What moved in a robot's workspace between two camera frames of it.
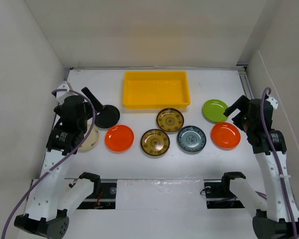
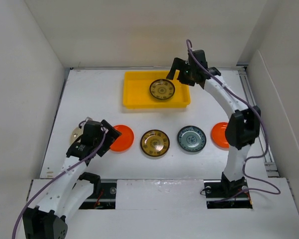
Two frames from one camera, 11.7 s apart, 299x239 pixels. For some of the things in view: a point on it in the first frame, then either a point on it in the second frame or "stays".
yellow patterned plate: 154,142 stays
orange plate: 225,135 stays
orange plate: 119,138 stays
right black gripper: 242,103 to 178,63
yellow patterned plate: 170,119 to 162,89
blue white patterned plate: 191,139 stays
